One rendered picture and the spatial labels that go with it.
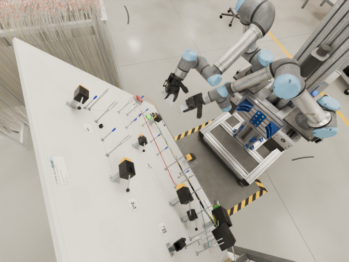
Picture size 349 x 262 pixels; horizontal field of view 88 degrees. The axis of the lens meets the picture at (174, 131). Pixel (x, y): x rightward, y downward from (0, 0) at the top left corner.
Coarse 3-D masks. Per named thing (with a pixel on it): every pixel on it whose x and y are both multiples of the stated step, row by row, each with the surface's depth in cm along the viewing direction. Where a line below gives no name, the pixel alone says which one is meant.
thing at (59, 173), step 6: (48, 156) 53; (54, 156) 55; (60, 156) 56; (48, 162) 52; (54, 162) 53; (60, 162) 55; (54, 168) 52; (60, 168) 54; (66, 168) 55; (54, 174) 51; (60, 174) 53; (66, 174) 54; (54, 180) 50; (60, 180) 52; (66, 180) 53
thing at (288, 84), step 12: (276, 72) 94; (288, 72) 88; (300, 72) 91; (276, 84) 90; (288, 84) 86; (300, 84) 86; (288, 96) 91; (300, 96) 93; (300, 108) 99; (312, 108) 97; (312, 120) 103; (324, 120) 101; (336, 120) 104; (312, 132) 109; (324, 132) 103; (336, 132) 101
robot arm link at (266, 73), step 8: (272, 64) 100; (256, 72) 109; (264, 72) 104; (272, 72) 101; (240, 80) 117; (248, 80) 112; (256, 80) 109; (264, 80) 107; (232, 88) 121; (240, 88) 118
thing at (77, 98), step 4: (80, 88) 71; (84, 88) 74; (76, 92) 71; (80, 92) 70; (84, 92) 73; (88, 92) 74; (76, 96) 70; (80, 96) 70; (84, 96) 71; (88, 96) 72; (72, 100) 74; (76, 100) 71; (80, 100) 72; (84, 100) 72; (68, 104) 73; (72, 104) 74; (76, 104) 74; (80, 104) 69; (76, 108) 76; (80, 108) 68
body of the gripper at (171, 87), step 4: (172, 76) 103; (176, 76) 104; (168, 80) 108; (172, 80) 108; (176, 80) 107; (180, 80) 105; (168, 84) 107; (172, 84) 108; (176, 84) 109; (168, 88) 107; (172, 88) 108; (176, 88) 109; (168, 92) 109; (172, 92) 111; (176, 92) 111
